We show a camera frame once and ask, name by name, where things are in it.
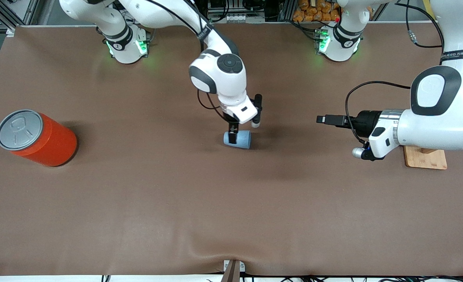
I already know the metal table clamp bracket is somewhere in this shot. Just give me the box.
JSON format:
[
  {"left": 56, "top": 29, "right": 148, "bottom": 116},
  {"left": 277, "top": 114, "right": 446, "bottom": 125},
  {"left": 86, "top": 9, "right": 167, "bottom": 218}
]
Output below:
[{"left": 220, "top": 259, "right": 246, "bottom": 282}]

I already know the light blue plastic cup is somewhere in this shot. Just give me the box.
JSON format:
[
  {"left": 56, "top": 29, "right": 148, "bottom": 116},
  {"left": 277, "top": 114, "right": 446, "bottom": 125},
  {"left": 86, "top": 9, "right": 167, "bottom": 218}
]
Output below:
[{"left": 223, "top": 130, "right": 252, "bottom": 150}]

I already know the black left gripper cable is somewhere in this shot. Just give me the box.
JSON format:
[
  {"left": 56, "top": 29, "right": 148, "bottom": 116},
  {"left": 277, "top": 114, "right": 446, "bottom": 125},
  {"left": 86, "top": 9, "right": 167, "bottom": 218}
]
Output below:
[{"left": 345, "top": 0, "right": 444, "bottom": 143}]

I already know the orange snack packet pile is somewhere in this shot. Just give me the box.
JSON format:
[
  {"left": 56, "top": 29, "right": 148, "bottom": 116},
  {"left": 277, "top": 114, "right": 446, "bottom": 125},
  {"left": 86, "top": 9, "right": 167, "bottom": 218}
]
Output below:
[{"left": 293, "top": 0, "right": 342, "bottom": 22}]

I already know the white power strip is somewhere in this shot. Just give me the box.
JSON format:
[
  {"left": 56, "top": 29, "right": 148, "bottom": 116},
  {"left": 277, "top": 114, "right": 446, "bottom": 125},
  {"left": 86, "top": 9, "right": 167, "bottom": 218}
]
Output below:
[{"left": 215, "top": 14, "right": 265, "bottom": 23}]

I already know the orange can with grey lid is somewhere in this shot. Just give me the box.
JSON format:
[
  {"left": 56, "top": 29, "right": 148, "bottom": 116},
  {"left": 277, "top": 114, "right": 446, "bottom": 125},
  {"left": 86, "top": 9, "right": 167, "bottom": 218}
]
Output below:
[{"left": 0, "top": 109, "right": 78, "bottom": 168}]

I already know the wooden cup rack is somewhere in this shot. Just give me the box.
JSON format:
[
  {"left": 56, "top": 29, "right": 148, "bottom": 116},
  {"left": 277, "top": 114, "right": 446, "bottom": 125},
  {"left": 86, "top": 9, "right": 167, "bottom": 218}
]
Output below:
[{"left": 404, "top": 144, "right": 463, "bottom": 170}]

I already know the brown table mat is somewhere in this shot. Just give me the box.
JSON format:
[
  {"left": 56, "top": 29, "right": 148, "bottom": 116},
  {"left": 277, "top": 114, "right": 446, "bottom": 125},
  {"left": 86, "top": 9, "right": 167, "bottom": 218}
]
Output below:
[{"left": 0, "top": 22, "right": 463, "bottom": 277}]

